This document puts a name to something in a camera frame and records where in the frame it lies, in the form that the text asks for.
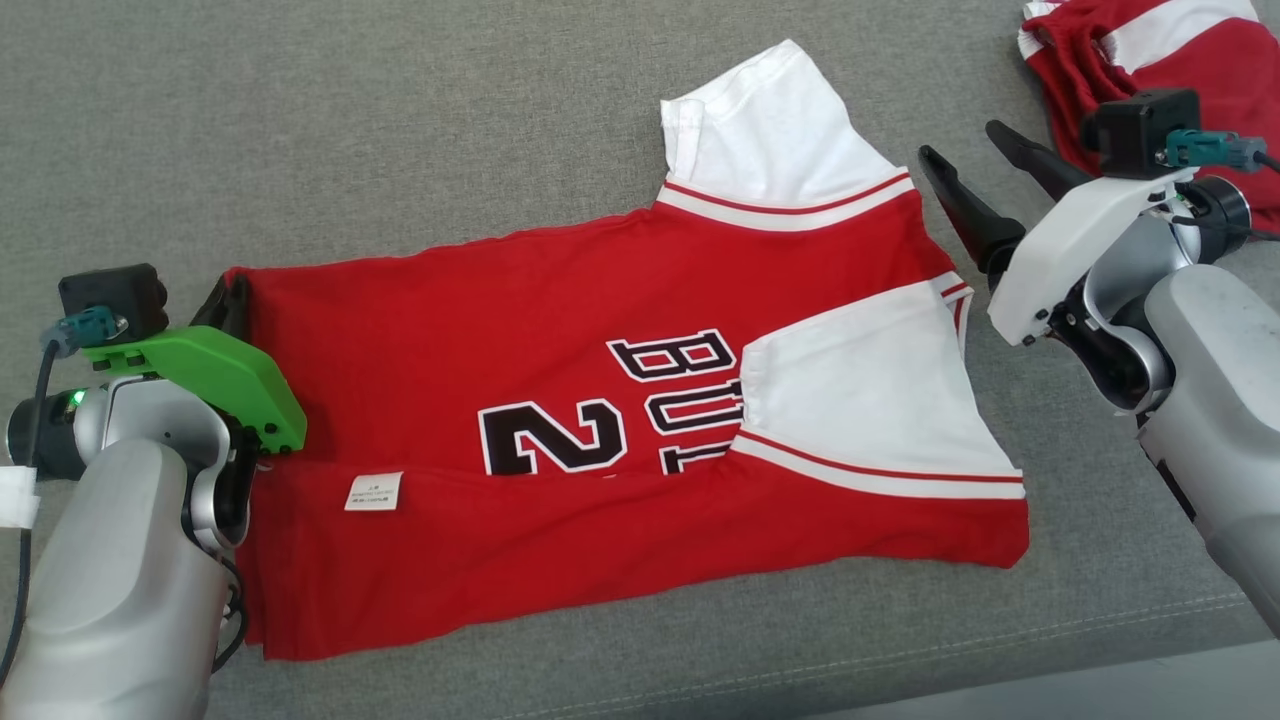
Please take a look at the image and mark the right camera cable teal plug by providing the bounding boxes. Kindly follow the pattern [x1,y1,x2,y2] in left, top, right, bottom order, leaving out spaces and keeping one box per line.
[1165,130,1280,173]

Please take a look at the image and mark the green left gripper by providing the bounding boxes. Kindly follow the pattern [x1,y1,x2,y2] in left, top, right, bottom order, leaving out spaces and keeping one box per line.
[82,275,308,456]

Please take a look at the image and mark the left camera cable teal plug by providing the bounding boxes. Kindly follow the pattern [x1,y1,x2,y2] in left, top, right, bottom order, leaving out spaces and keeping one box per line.
[0,308,126,691]

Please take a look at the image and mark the camera cable teal plug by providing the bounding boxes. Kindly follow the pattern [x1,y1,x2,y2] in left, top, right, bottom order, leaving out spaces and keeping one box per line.
[1165,130,1280,173]
[0,308,126,691]

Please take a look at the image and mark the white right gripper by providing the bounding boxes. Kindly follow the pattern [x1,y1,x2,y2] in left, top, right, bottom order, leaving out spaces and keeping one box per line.
[918,120,1201,348]

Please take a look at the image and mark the red shorts with white stripe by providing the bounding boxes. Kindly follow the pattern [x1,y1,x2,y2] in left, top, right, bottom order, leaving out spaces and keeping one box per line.
[1018,0,1280,236]

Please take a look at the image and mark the red basketball jersey white sleeves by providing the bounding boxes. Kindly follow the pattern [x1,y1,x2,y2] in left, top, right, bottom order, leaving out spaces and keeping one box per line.
[222,40,1031,663]

